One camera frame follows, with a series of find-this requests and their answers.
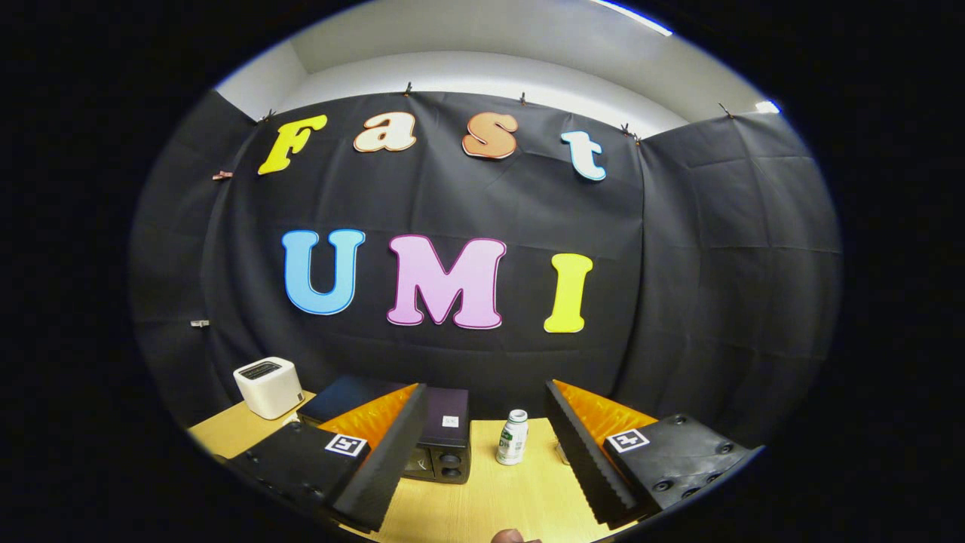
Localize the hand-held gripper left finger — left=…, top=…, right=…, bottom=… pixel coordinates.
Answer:
left=226, top=383, right=429, bottom=533

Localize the white bottle green label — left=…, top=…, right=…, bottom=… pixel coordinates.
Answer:
left=496, top=410, right=528, bottom=466

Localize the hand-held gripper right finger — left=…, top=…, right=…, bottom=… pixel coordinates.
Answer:
left=544, top=379, right=755, bottom=529

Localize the white slot toaster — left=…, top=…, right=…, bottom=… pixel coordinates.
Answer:
left=233, top=357, right=305, bottom=420

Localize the long ceiling light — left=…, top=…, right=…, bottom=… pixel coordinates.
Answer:
left=592, top=0, right=673, bottom=37

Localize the black toaster oven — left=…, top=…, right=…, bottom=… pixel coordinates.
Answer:
left=298, top=376, right=472, bottom=484

